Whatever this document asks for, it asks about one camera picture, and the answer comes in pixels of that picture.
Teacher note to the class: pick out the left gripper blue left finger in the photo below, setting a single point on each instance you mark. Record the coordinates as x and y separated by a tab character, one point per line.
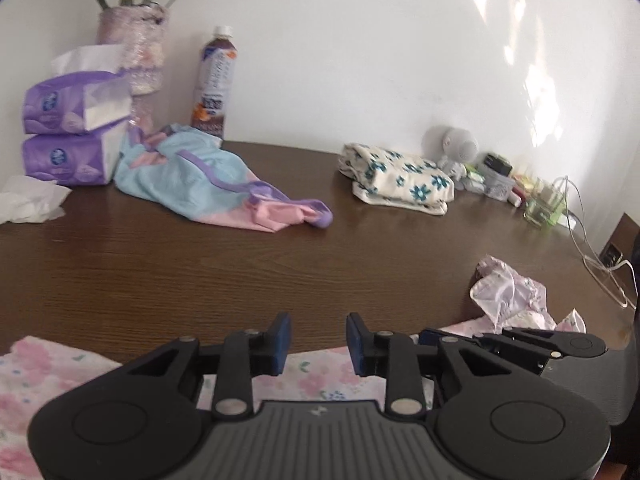
245	355

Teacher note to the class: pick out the purple tissue pack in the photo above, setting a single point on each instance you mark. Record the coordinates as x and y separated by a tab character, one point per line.
86	159
89	90

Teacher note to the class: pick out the lower purple tissue pack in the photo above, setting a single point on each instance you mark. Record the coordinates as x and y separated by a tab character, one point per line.
86	159

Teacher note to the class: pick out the white robot figure speaker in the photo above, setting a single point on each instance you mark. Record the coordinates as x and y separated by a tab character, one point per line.
459	147

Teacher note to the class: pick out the brown wooden chair back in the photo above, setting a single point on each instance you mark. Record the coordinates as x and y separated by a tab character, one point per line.
622	243

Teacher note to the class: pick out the clear drinking glass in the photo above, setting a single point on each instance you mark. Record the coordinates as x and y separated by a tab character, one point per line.
545	203

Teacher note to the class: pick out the oolong tea bottle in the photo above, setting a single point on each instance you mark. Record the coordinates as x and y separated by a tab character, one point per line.
213	87

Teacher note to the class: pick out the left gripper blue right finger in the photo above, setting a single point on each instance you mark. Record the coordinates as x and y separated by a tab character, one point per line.
391	356

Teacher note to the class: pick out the blue pink purple garment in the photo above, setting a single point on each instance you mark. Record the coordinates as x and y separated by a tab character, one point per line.
187	171

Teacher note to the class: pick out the grey printed tin box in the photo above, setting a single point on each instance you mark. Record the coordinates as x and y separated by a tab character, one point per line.
496	186

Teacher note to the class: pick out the crumpled white tissue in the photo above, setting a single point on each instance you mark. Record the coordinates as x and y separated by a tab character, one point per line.
29	200

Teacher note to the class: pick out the purple textured vase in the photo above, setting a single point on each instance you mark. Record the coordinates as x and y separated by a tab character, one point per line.
142	31

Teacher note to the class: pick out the folded cream blue-flower cloth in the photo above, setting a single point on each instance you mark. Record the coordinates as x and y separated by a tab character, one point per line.
388	178

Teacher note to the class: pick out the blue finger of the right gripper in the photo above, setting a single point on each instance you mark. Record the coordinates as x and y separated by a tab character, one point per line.
520	353
431	337

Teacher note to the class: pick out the pink floral child dress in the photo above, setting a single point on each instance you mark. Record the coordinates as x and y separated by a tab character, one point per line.
152	418

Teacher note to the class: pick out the upper purple tissue pack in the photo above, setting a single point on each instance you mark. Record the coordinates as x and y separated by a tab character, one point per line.
89	90

